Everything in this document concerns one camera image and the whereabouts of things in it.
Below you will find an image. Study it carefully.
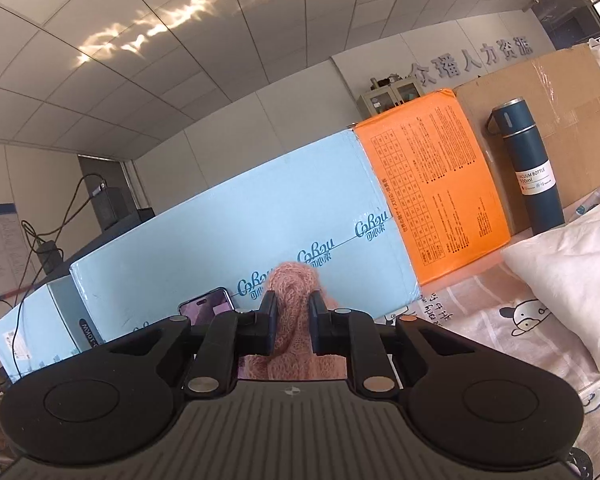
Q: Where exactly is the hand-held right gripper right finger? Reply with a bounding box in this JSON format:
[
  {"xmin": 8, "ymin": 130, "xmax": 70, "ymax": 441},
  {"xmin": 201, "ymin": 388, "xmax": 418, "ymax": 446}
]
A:
[{"xmin": 307, "ymin": 290, "xmax": 487, "ymax": 401}]

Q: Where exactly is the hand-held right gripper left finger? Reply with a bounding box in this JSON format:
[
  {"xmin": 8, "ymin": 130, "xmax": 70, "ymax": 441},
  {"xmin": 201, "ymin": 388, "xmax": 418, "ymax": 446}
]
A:
[{"xmin": 100, "ymin": 290, "xmax": 280, "ymax": 401}]

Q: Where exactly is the pink knitted sweater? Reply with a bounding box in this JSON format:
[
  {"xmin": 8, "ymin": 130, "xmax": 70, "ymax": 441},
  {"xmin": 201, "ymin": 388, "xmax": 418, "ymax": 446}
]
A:
[{"xmin": 240, "ymin": 260, "xmax": 349, "ymax": 384}]

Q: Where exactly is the black smartphone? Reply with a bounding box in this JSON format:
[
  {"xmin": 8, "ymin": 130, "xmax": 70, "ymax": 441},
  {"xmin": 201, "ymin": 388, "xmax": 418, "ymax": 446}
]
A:
[{"xmin": 177, "ymin": 286, "xmax": 236, "ymax": 329}]

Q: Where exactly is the large light blue cardboard box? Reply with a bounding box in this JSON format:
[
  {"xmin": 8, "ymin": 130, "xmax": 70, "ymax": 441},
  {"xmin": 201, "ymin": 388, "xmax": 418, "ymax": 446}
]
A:
[{"xmin": 70, "ymin": 129, "xmax": 422, "ymax": 349}]

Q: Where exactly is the cartoon printed blanket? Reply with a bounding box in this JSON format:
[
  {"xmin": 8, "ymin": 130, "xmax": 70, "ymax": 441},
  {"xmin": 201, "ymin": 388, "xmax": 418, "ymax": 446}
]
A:
[{"xmin": 375, "ymin": 175, "xmax": 600, "ymax": 480}]

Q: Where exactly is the black box device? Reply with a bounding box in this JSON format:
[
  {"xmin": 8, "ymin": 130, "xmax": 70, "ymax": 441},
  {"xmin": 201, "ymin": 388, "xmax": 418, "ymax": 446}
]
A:
[{"xmin": 94, "ymin": 187, "xmax": 136, "ymax": 234}]

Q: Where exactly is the grey glass-door cabinet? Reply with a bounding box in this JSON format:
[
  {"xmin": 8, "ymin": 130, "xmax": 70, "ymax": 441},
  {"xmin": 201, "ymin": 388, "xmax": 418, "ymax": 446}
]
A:
[{"xmin": 357, "ymin": 77, "xmax": 426, "ymax": 121}]

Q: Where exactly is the black power adapter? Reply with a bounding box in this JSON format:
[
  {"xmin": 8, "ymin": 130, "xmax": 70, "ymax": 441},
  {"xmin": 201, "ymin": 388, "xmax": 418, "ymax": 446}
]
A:
[{"xmin": 35, "ymin": 240, "xmax": 64, "ymax": 274}]

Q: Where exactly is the small light blue box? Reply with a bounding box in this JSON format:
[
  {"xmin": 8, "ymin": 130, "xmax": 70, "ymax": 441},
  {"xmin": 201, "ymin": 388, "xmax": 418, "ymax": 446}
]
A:
[{"xmin": 0, "ymin": 275, "xmax": 104, "ymax": 387}]

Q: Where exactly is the white folded garment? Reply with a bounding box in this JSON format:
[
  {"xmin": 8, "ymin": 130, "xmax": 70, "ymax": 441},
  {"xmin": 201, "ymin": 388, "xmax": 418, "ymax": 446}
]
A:
[{"xmin": 500, "ymin": 207, "xmax": 600, "ymax": 375}]

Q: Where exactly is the dark blue vacuum bottle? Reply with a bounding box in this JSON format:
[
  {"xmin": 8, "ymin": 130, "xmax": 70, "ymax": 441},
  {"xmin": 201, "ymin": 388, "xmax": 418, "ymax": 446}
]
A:
[{"xmin": 485, "ymin": 97, "xmax": 566, "ymax": 236}]

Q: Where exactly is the brown cardboard box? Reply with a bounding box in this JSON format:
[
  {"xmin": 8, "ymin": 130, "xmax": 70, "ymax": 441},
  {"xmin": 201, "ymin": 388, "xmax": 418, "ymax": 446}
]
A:
[{"xmin": 452, "ymin": 42, "xmax": 600, "ymax": 237}]

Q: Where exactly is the black cable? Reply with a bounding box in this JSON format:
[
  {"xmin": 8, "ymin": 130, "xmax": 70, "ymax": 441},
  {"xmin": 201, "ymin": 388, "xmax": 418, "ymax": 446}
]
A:
[{"xmin": 20, "ymin": 174, "xmax": 106, "ymax": 261}]

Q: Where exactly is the grey wall lettering sign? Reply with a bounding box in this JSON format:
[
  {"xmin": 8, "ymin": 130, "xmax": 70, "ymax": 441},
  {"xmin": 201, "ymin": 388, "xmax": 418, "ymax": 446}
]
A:
[{"xmin": 410, "ymin": 35, "xmax": 537, "ymax": 82}]

